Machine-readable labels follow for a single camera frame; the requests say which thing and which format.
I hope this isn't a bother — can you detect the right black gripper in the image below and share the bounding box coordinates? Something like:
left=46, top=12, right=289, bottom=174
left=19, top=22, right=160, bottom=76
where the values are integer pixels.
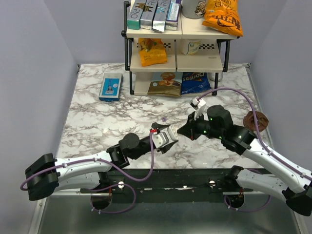
left=178, top=110, right=224, bottom=140

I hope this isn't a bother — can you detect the lavender earbud charging case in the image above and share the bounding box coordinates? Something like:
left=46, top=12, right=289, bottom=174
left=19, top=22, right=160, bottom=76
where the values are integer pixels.
left=168, top=129, right=178, bottom=141

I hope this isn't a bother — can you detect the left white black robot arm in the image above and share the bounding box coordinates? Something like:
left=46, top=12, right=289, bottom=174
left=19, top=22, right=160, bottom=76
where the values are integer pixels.
left=20, top=123, right=178, bottom=201

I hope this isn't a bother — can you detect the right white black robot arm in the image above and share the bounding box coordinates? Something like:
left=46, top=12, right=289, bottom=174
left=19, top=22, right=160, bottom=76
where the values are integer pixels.
left=177, top=105, right=312, bottom=216

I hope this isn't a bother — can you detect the blue Doritos bag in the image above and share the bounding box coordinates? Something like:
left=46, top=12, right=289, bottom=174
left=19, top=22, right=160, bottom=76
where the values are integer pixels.
left=181, top=72, right=211, bottom=95

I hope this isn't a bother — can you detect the brown snack bag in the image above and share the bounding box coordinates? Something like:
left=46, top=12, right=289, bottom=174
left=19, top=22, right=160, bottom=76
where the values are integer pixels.
left=147, top=72, right=183, bottom=97

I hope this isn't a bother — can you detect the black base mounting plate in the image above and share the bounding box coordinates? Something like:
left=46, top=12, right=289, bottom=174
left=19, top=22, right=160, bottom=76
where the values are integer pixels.
left=50, top=167, right=254, bottom=204

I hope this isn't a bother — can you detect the beige black three-tier shelf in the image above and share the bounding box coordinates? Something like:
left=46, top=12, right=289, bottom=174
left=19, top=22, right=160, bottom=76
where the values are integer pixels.
left=121, top=0, right=236, bottom=96

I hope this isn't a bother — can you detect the blue flat product box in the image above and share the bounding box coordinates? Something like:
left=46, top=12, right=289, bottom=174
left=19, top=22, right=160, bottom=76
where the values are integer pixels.
left=98, top=73, right=123, bottom=102

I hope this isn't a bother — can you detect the white yogurt cup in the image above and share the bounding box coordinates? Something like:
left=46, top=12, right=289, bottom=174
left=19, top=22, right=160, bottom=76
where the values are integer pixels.
left=180, top=39, right=201, bottom=56

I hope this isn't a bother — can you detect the orange snack bag middle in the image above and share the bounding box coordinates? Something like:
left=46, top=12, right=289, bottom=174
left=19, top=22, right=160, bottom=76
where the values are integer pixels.
left=138, top=38, right=167, bottom=67

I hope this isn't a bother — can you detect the purple blue toothpaste box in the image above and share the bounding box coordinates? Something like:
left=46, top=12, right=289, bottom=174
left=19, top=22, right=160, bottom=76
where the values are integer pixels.
left=165, top=0, right=181, bottom=31

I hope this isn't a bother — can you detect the teal toothpaste box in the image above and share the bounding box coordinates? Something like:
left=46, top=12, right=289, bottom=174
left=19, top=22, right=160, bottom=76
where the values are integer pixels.
left=126, top=0, right=148, bottom=30

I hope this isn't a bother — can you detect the orange chip bag top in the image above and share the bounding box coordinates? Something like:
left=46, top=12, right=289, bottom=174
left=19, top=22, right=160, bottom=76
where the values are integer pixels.
left=202, top=0, right=244, bottom=37

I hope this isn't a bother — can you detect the white printed mug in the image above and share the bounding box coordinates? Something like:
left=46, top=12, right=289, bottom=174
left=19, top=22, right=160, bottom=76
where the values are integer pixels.
left=181, top=0, right=208, bottom=19

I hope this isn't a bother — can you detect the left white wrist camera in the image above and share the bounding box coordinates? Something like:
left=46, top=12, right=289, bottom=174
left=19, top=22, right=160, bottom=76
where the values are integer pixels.
left=152, top=132, right=173, bottom=149

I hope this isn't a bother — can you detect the aluminium rail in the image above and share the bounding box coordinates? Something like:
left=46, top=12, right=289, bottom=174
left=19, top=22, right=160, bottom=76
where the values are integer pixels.
left=222, top=191, right=255, bottom=195

